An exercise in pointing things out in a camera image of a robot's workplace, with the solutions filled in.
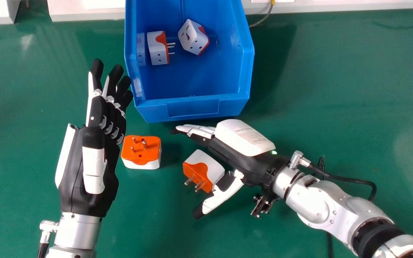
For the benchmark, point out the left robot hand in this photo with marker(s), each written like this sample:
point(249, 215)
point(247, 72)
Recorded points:
point(91, 168)

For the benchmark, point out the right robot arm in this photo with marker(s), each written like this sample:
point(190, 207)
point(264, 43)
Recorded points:
point(339, 211)

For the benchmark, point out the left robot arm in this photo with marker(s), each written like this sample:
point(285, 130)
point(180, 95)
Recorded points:
point(72, 236)

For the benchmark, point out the white-and-orange plug adapter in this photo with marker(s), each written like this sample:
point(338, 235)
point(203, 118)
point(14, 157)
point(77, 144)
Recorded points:
point(203, 171)
point(193, 36)
point(142, 152)
point(158, 47)

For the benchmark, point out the blue plastic bin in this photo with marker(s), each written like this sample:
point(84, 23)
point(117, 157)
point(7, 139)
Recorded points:
point(188, 61)

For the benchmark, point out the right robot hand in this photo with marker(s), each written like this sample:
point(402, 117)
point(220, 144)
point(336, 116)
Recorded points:
point(242, 150)

